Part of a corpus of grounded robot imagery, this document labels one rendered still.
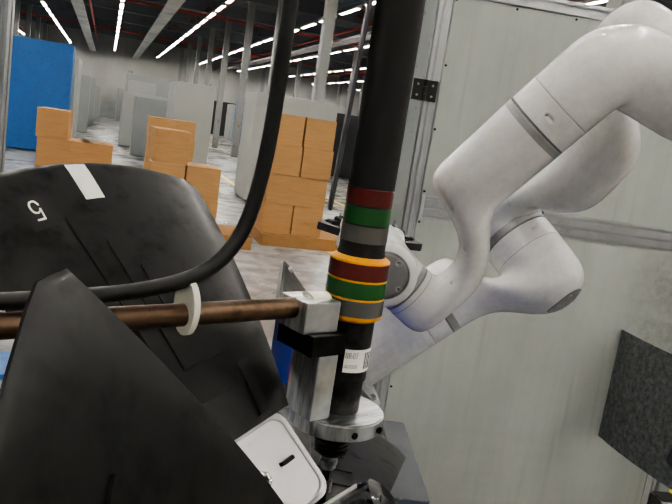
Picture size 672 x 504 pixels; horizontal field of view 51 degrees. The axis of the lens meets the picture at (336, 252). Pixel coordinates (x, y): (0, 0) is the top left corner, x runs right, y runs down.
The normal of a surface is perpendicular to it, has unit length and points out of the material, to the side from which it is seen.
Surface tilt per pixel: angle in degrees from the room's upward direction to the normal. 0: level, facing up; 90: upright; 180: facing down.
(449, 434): 90
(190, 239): 37
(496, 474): 90
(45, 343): 64
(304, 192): 90
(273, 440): 48
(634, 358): 90
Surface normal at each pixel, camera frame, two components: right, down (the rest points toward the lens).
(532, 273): -0.39, -0.37
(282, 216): 0.29, 0.21
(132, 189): 0.61, -0.63
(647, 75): 0.53, 0.44
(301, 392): -0.76, 0.00
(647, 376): -0.96, -0.11
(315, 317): 0.64, 0.22
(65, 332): 0.92, -0.27
